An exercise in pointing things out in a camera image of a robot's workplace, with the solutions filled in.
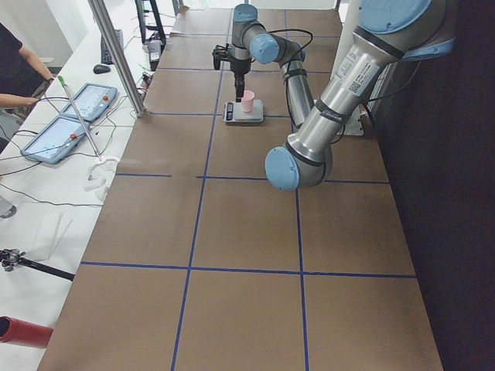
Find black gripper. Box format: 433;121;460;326
230;57;251;103

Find pink plastic cup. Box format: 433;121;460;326
241;90;255;113

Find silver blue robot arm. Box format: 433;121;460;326
227;1;458;191

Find silver digital kitchen scale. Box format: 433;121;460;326
222;99;264;126

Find black keyboard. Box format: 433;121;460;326
100;29;124;65

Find black computer mouse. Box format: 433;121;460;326
93;64;111;75

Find far blue teach pendant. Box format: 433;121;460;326
69;83;118;123

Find blue teach pendant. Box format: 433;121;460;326
69;83;118;123
20;116;86;165

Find thin metal reaching stick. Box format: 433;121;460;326
57;75;104;164

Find near blue teach pendant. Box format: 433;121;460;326
20;116;86;165

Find person in black shirt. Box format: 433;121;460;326
1;24;54;121

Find black tripod leg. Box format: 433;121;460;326
1;249;75;281

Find red cylinder bottle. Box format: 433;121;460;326
1;316;53;349

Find black camera cable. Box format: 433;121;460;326
266;28;314;63

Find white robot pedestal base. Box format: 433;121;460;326
333;0;364;136

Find aluminium frame post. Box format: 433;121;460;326
88;0;145;117

